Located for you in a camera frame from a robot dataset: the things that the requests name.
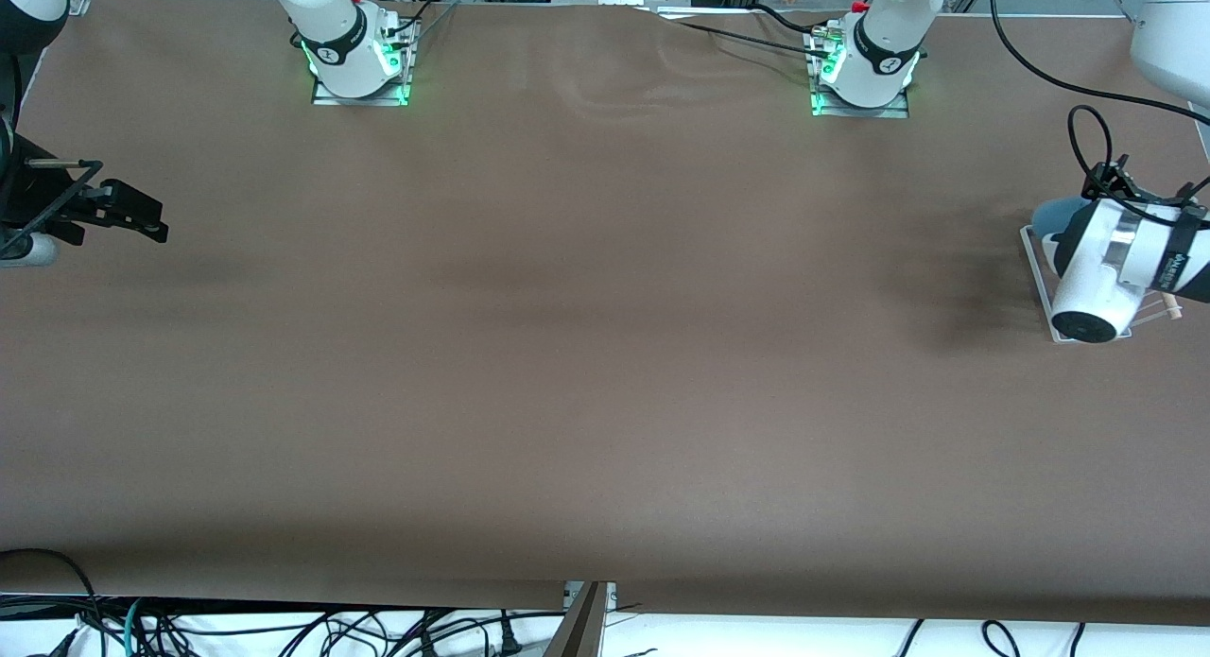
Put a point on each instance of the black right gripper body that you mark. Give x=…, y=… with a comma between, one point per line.
x=26, y=189

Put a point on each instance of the blue plastic cup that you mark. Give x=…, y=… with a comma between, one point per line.
x=1051, y=217

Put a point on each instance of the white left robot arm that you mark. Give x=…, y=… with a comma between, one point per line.
x=1087, y=288

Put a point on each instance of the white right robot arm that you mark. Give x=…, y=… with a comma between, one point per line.
x=340, y=33

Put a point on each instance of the brown table cloth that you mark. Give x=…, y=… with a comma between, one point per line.
x=605, y=354

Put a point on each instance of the black power plug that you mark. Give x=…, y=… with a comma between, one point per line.
x=510, y=643

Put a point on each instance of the aluminium table leg profile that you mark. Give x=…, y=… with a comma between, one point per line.
x=581, y=629

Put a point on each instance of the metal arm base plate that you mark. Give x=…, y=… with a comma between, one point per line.
x=860, y=112
x=359, y=101

